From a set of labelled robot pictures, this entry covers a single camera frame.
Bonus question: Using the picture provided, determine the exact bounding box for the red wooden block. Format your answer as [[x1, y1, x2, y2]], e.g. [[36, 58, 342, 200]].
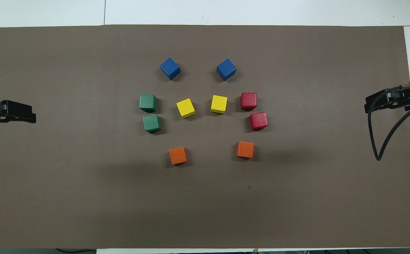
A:
[[249, 112, 269, 131], [240, 92, 258, 111]]

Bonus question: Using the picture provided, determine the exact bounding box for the green wooden block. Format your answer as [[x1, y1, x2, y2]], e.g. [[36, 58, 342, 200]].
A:
[[143, 114, 162, 133], [139, 94, 158, 113]]

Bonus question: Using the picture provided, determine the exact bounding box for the brown table mat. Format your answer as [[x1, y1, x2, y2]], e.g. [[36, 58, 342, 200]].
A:
[[0, 25, 410, 249]]

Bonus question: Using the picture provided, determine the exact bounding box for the orange wooden block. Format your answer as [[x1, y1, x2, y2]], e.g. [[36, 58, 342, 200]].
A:
[[236, 141, 255, 159], [169, 147, 187, 165]]

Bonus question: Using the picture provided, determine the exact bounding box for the blue wooden block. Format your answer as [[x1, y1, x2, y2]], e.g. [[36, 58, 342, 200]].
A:
[[160, 58, 181, 80], [216, 59, 237, 81]]

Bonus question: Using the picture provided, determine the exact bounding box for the yellow wooden block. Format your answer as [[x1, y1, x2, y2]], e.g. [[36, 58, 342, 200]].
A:
[[176, 98, 196, 119], [211, 95, 228, 114]]

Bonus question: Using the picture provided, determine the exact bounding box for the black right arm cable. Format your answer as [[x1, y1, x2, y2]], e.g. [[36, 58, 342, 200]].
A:
[[367, 83, 410, 161]]

